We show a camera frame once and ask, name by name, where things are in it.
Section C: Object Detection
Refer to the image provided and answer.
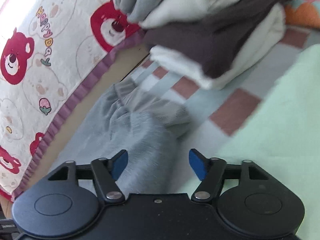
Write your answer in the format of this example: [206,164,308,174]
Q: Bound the dark brown folded garment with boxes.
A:
[144,0,283,78]

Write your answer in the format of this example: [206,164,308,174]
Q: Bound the checkered bed sheet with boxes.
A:
[53,28,319,167]

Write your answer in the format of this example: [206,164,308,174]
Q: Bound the floral quilted blanket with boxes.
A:
[284,0,319,29]

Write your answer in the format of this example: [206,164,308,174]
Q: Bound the grey sweatpants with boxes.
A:
[50,78,191,196]

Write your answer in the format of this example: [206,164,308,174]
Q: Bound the light green garment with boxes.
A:
[171,44,319,239]

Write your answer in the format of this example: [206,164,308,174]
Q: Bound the bear print headboard cover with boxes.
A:
[1,0,143,201]

